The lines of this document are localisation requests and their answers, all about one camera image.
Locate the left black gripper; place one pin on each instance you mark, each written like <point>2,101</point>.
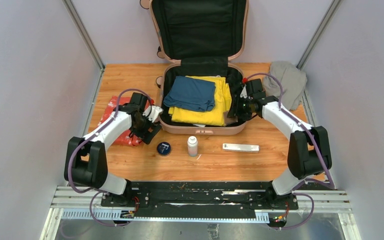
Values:
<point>145,135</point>

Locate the aluminium frame rail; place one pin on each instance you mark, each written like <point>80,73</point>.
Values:
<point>312,199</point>

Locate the red white tie-dye jeans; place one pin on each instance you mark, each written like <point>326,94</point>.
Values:
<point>114,127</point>

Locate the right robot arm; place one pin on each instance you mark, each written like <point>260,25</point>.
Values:
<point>309,151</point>

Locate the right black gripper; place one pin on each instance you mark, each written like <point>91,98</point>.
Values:
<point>235,109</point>

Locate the blue garment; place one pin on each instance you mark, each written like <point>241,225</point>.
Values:
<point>191,94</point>

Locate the white rectangular box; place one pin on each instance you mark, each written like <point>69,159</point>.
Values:
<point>242,148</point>

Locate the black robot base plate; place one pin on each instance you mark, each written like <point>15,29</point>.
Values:
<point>194,200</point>

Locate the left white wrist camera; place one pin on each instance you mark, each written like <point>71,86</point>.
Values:
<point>152,112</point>

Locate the white small bottle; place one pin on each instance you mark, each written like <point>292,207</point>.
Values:
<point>192,146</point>

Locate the clear acrylic block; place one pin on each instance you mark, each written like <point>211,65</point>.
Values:
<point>229,120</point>

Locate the yellow garment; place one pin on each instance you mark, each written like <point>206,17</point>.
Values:
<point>214,117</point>

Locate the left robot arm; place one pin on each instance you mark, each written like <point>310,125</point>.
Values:
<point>86,166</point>

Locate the round navy tin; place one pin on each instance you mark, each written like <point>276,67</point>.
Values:
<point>164,148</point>

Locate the pink open suitcase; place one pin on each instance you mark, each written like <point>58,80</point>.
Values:
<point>199,38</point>

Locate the grey crumpled cloth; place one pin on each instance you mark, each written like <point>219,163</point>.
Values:
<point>293,82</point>

